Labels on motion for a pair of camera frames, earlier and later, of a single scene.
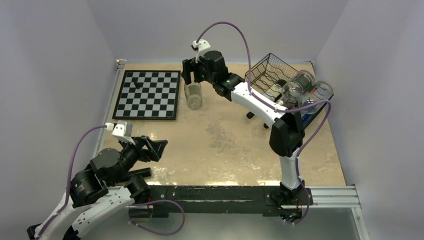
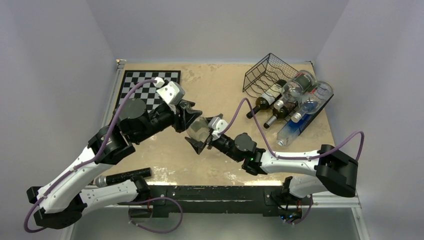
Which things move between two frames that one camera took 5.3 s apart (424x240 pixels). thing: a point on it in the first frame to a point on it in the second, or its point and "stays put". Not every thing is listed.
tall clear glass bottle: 193,94 to 198,129
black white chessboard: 148,94 stays put
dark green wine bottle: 273,95 stays put
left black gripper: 155,147 to 186,115
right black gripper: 189,66 to 198,145
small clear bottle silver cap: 323,91 stays put
